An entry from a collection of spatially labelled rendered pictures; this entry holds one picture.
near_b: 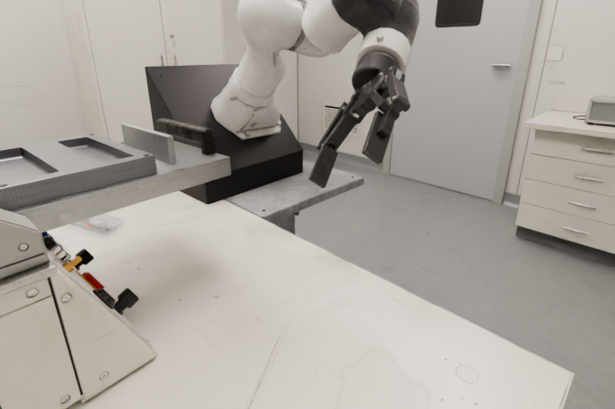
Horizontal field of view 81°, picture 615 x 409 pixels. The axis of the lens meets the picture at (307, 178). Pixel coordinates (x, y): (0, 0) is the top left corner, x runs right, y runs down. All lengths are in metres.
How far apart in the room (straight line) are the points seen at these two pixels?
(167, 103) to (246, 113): 0.21
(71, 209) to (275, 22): 0.54
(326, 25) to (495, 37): 2.43
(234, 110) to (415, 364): 0.75
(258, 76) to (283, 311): 0.57
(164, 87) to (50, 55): 2.09
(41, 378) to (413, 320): 0.45
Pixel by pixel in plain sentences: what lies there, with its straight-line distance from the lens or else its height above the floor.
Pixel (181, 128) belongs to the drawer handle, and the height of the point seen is 1.00.
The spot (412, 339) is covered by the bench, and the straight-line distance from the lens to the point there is 0.56.
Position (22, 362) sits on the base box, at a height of 0.84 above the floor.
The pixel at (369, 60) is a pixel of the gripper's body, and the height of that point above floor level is 1.11.
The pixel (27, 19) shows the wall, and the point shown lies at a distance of 3.10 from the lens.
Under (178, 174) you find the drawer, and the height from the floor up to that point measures 0.96.
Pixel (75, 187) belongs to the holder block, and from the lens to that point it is 0.49.
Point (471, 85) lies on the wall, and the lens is 3.10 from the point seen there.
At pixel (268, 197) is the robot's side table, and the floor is 0.75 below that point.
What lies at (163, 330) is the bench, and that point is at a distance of 0.59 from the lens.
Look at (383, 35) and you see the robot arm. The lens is 0.65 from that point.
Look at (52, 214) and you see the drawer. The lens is 0.48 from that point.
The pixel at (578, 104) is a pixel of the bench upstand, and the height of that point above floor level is 0.80.
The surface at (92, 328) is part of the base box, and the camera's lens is 0.48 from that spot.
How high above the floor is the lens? 1.12
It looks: 20 degrees down
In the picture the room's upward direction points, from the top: straight up
